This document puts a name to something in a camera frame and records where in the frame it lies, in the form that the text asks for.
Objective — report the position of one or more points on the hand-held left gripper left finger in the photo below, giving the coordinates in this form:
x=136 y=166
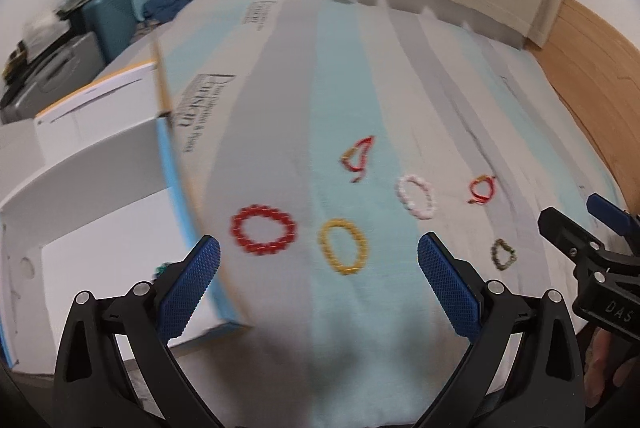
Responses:
x=189 y=289

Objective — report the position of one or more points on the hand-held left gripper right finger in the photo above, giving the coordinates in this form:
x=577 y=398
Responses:
x=447 y=289

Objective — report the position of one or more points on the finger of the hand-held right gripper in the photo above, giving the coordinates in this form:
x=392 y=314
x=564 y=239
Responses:
x=609 y=212
x=567 y=232

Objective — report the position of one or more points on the person's right hand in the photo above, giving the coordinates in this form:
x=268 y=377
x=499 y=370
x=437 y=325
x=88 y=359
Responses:
x=607 y=360

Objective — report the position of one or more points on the white cardboard box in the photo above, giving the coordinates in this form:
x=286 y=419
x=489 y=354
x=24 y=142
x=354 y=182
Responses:
x=95 y=188

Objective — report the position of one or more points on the wooden panel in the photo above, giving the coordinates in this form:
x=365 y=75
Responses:
x=595 y=73

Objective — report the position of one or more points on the striped grey blue blanket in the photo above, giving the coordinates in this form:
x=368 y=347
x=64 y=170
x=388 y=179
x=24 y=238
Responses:
x=310 y=98

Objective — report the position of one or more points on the grey storage case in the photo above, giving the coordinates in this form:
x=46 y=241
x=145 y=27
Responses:
x=55 y=68

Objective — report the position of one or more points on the teal suitcase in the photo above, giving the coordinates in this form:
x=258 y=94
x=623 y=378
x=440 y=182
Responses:
x=112 y=23

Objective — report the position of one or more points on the blue cloth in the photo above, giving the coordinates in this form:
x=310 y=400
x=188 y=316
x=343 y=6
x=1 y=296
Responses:
x=165 y=4

